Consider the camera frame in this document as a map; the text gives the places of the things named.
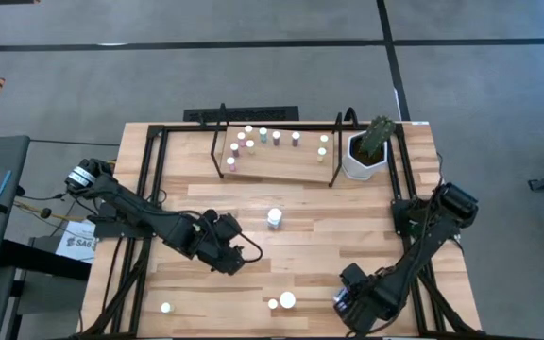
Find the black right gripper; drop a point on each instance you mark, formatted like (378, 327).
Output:
(362, 302)

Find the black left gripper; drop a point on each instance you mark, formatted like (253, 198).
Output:
(220, 245)

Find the Tums antacid bottle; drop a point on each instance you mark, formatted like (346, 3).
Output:
(275, 219)

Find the pink bottle with white pills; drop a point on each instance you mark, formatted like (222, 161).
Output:
(230, 162)

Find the small pink medicine bottle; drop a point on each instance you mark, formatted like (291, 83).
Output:
(241, 137)

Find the small orange medicine bottle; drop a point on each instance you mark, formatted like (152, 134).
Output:
(248, 128)

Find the pale yellow medicine bottle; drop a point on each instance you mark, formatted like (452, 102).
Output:
(321, 151)
(324, 138)

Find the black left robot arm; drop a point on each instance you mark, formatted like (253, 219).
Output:
(135, 210)

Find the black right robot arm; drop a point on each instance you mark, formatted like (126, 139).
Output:
(423, 236)

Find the wide orange medicine bottle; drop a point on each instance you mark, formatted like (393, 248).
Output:
(287, 300)

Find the tall pink medicine bottle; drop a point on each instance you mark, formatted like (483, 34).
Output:
(272, 304)

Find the pale green medicine bottle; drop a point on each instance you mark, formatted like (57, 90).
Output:
(165, 308)

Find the white plant pot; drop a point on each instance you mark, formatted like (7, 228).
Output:
(359, 170)

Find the black floor vent grille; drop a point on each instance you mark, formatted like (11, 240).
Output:
(253, 113)

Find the white paper sign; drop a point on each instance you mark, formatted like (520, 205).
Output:
(76, 241)

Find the green cactus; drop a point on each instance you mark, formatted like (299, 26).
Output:
(376, 137)

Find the grey side table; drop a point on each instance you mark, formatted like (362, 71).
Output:
(14, 156)

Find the black metal shelf frame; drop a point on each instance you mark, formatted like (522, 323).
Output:
(215, 141)

